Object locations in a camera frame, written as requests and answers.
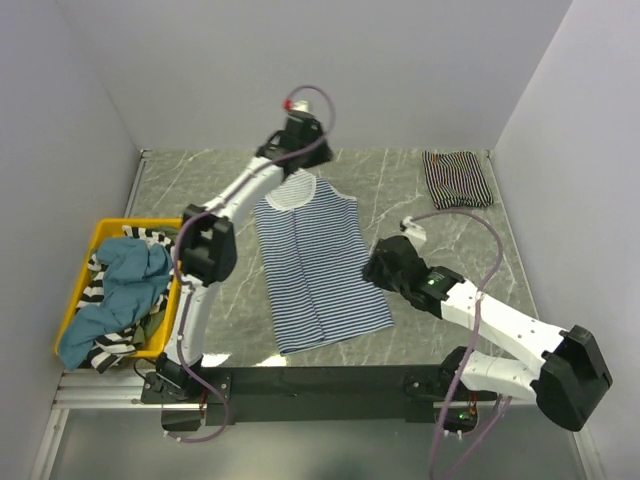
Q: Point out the black base beam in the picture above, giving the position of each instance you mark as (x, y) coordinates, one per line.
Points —
(277, 394)

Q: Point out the blue white striped tank top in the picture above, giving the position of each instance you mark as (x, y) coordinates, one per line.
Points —
(313, 254)

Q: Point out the teal tank top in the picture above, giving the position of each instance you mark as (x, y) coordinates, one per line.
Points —
(133, 275)

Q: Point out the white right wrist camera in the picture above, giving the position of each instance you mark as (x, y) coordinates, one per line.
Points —
(413, 232)

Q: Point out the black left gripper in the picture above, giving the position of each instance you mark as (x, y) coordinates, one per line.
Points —
(323, 156)

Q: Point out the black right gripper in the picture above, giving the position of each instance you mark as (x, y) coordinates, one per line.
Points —
(372, 271)

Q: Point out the yellow plastic bin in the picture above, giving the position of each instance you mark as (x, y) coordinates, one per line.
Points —
(112, 227)

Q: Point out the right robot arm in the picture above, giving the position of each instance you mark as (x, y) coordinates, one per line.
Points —
(563, 371)

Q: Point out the aluminium rail frame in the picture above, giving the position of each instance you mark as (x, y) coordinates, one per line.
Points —
(99, 428)

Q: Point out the black white striped tank top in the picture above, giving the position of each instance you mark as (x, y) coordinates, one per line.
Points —
(456, 180)

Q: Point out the wide striped black white top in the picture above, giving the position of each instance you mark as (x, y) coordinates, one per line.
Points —
(108, 352)

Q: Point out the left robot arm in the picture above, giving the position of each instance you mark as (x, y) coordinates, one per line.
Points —
(206, 252)

